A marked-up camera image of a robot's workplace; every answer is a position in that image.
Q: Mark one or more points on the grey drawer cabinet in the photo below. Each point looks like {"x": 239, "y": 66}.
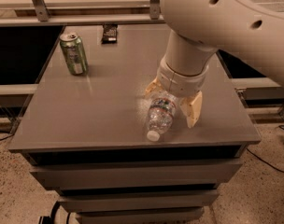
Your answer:
{"x": 86, "y": 137}

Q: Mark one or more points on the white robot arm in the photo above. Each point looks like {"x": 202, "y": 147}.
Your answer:
{"x": 199, "y": 28}

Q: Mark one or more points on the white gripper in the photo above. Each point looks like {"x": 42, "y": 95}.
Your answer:
{"x": 178, "y": 80}

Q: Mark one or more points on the green soda can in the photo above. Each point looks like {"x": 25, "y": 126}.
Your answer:
{"x": 74, "y": 53}

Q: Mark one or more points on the clear plastic water bottle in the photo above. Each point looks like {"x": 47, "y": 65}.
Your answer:
{"x": 161, "y": 114}

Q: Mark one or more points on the dark rxbar chocolate wrapper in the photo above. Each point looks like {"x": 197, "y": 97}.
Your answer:
{"x": 110, "y": 32}

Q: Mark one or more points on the metal railing frame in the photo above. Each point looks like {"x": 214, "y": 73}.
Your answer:
{"x": 70, "y": 6}

